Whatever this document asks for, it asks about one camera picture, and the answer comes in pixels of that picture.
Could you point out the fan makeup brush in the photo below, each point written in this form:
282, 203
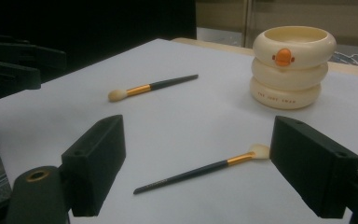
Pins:
199, 172

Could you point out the round-tip makeup brush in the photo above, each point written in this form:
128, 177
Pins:
155, 86

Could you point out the cream ringed brush holder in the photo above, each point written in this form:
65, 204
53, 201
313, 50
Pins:
289, 74

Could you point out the dark curtain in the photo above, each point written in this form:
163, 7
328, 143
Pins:
105, 25

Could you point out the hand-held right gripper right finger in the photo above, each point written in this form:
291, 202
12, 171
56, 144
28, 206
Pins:
310, 165

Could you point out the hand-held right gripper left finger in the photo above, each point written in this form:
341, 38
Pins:
93, 165

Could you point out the beige wooden shelf unit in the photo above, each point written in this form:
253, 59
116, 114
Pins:
223, 15

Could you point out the white table cover sheet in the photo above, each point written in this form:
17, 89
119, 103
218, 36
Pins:
183, 124

